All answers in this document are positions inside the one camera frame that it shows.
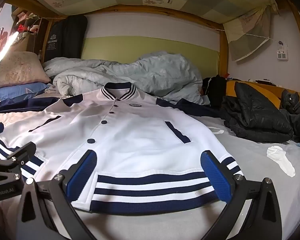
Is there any white and navy varsity jacket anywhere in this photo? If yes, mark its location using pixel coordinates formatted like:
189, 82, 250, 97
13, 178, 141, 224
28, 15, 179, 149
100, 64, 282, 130
0, 82, 244, 214

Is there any white sock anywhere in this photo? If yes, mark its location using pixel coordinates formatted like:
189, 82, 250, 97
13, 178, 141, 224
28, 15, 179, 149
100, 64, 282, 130
267, 145, 296, 178

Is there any pale blue-grey duvet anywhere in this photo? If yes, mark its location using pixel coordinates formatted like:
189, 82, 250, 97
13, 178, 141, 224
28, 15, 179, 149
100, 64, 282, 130
43, 51, 210, 105

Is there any black hanging garment bag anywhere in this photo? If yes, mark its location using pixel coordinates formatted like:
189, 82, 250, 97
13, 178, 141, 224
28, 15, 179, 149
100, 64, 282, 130
44, 15, 88, 63

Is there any checked pastel hanging curtain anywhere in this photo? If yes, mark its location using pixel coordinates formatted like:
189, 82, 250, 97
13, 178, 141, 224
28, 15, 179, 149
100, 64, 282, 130
225, 4, 278, 62

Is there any black bag with white stripes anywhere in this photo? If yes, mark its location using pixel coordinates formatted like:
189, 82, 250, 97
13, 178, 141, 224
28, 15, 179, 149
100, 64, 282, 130
202, 75, 227, 108

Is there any wooden bunk bed frame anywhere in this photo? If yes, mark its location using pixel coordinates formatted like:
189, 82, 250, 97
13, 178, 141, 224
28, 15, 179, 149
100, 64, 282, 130
7, 0, 300, 100

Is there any white wall power socket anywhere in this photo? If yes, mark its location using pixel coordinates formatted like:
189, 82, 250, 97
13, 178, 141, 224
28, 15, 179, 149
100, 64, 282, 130
275, 40, 289, 62

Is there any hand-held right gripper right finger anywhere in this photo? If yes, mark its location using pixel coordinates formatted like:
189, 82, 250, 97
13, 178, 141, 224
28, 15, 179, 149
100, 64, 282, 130
201, 150, 283, 240

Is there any black puffer jacket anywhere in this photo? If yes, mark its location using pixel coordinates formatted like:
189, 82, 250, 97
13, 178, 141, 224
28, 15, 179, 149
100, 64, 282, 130
221, 81, 294, 143

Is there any dark grey clothing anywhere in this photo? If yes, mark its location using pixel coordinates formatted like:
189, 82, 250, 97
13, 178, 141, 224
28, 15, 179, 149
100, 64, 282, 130
280, 89, 300, 135

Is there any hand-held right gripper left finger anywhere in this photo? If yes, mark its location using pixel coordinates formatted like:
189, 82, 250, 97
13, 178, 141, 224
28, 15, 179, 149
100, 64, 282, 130
15, 149, 98, 240

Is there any cluttered wooden shelf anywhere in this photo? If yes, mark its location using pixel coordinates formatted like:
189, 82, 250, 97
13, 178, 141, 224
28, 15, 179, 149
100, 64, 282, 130
0, 4, 50, 63

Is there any beige patterned pillow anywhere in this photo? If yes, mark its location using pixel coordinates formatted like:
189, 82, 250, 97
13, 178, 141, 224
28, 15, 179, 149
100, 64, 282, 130
0, 51, 51, 89

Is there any blue pillow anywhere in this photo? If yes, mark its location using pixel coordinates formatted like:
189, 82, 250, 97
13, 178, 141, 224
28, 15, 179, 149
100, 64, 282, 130
0, 81, 50, 101

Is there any yellow cloth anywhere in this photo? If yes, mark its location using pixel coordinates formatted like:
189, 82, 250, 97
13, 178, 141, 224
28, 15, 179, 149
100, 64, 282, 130
226, 80, 300, 110

